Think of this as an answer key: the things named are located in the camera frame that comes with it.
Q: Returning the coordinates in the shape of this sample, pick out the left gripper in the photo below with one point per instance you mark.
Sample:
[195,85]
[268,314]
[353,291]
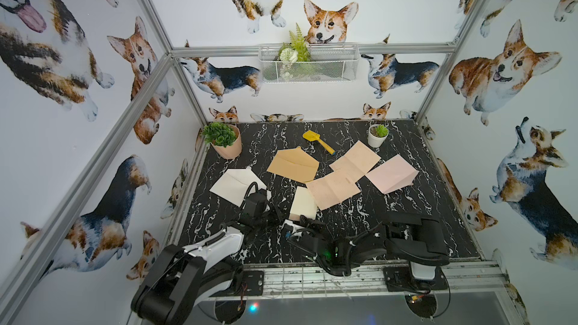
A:
[269,210]

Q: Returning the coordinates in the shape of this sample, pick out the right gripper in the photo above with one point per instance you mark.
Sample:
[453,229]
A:
[308,225]

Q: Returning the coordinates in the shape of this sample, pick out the cream letter paper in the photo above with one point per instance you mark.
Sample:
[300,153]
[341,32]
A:
[303,205]
[356,162]
[332,189]

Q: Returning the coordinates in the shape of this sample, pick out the white envelope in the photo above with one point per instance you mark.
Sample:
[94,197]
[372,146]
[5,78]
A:
[233,184]

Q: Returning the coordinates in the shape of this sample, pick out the brown kraft envelope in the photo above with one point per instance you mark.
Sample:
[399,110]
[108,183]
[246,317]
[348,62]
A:
[294,164]

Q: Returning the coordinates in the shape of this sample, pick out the pink envelope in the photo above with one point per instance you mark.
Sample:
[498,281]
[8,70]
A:
[394,174]

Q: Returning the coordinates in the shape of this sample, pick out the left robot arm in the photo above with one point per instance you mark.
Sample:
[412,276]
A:
[182,277]

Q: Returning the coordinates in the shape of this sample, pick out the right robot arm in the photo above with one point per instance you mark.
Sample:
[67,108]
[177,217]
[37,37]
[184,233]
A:
[415,238]

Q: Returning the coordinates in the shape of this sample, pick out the green plant in terracotta pot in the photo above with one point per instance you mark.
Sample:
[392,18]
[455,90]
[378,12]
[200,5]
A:
[224,138]

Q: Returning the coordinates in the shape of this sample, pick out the yellow toy shovel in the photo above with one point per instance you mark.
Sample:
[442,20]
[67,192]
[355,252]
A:
[315,137]

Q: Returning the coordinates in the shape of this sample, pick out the small plant in white pot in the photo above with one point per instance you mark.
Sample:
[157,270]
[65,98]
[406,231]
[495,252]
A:
[377,134]

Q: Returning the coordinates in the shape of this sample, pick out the fern and white flower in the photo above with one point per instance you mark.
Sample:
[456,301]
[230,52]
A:
[294,59]

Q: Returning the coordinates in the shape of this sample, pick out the aluminium front rail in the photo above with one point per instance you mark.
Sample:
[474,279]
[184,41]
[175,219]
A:
[292,282]

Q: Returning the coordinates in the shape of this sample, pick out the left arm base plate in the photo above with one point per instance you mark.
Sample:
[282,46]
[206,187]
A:
[248,283]

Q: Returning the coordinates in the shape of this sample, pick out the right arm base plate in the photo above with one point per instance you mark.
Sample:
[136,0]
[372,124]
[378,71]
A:
[401,279]

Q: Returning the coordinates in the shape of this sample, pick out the white wire basket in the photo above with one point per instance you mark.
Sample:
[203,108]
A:
[323,63]

